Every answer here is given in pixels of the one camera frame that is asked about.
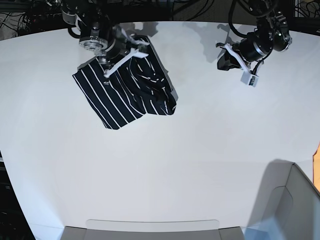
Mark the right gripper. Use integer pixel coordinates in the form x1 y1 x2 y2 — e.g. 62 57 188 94
96 25 149 78

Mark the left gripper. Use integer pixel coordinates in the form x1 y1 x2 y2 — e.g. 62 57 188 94
216 32 274 75

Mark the navy white striped T-shirt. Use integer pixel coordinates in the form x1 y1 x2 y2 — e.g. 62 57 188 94
72 35 178 130

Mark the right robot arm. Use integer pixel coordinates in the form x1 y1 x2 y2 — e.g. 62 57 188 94
60 0 150 78

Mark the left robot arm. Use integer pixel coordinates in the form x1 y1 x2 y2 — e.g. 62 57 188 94
216 0 292 75

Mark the orange object at edge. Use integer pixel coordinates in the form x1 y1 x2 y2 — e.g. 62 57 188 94
312 146 320 185

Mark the white storage bin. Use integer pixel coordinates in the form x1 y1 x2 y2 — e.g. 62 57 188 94
243 159 320 240

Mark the grey plastic tray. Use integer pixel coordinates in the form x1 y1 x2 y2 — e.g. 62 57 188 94
61 219 245 240

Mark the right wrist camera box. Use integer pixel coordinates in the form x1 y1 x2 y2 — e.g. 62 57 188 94
129 35 150 51

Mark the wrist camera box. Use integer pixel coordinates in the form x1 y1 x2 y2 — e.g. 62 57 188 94
240 71 259 87
129 35 150 51

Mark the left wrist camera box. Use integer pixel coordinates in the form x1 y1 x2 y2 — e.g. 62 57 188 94
240 71 259 87

